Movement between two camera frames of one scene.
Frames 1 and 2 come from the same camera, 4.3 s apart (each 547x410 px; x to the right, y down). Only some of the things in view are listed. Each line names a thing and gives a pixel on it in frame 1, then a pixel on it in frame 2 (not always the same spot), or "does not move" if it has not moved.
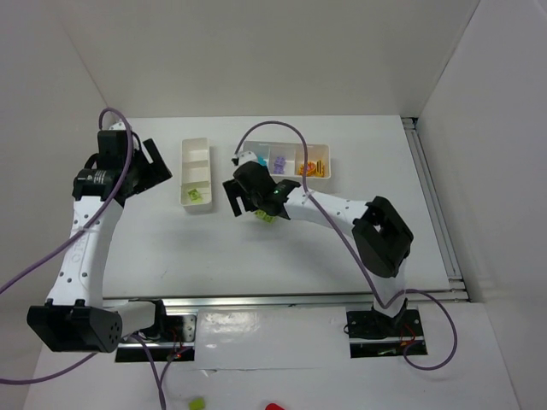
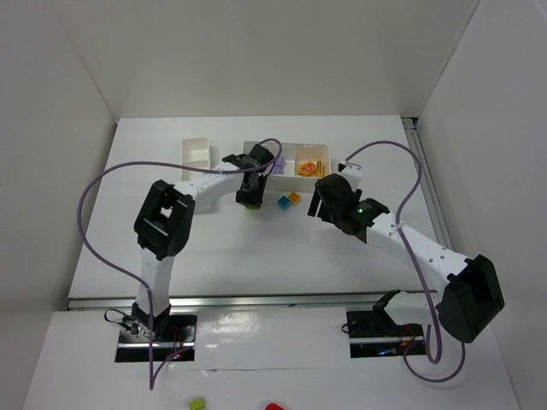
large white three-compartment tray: (285, 159) does not move
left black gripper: (150, 168) -> (249, 196)
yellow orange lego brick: (320, 168) does not move
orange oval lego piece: (310, 170) does not move
